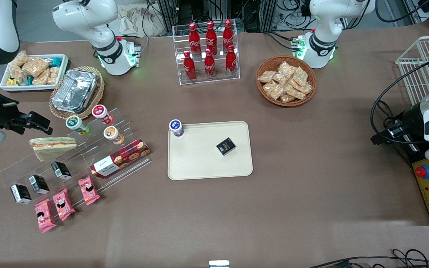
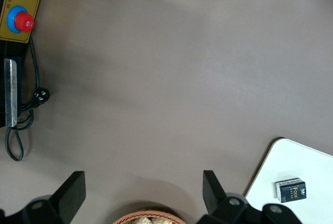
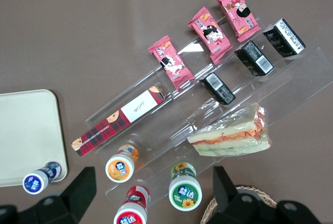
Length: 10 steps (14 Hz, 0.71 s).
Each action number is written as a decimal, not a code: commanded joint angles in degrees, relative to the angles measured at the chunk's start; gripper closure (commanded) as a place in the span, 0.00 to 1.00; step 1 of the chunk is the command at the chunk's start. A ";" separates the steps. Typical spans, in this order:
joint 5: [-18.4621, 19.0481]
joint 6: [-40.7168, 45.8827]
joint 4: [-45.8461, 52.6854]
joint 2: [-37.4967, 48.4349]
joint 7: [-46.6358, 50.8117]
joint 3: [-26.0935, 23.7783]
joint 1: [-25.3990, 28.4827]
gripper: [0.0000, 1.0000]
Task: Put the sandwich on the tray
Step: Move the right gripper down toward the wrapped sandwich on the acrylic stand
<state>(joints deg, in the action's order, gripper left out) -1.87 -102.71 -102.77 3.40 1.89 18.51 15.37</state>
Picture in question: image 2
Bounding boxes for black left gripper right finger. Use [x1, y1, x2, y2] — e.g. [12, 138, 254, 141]
[197, 170, 250, 224]

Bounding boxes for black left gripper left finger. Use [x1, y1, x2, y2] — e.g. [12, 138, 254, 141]
[22, 171, 86, 224]

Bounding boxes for cream plastic tray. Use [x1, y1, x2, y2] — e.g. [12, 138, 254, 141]
[244, 137, 333, 224]

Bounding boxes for clear-wrapped cracker snack bag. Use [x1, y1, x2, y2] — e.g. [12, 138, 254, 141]
[132, 216, 153, 224]
[152, 216, 173, 224]

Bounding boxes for round brown wicker basket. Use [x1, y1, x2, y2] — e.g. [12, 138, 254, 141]
[112, 209, 187, 224]

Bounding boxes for small black box gold print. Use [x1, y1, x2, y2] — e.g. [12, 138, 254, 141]
[275, 178, 308, 203]

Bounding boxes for silver metal bar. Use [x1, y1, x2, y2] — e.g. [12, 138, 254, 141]
[4, 58, 18, 128]

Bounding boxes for black equipment base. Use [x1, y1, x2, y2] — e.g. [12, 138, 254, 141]
[0, 39, 29, 128]

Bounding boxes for red emergency stop button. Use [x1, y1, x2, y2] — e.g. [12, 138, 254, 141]
[7, 5, 35, 34]

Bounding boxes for yellow control box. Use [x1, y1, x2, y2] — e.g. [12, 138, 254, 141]
[0, 0, 47, 44]

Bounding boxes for black power cable with plug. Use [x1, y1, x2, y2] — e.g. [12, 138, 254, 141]
[5, 36, 50, 162]

